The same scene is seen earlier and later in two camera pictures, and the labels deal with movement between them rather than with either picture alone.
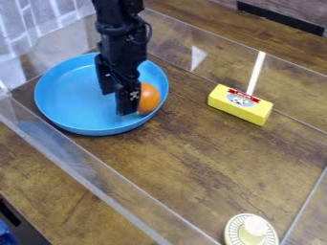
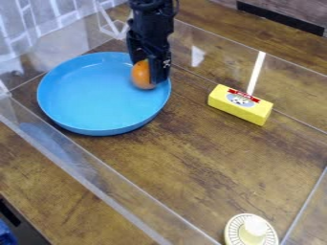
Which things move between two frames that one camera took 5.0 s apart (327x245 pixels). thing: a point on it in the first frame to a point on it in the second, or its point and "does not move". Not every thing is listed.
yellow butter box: [240, 105] does not move
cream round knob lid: [248, 229] does not move
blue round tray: [68, 98] does not move
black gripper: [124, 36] to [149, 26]
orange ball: [148, 99] to [140, 74]
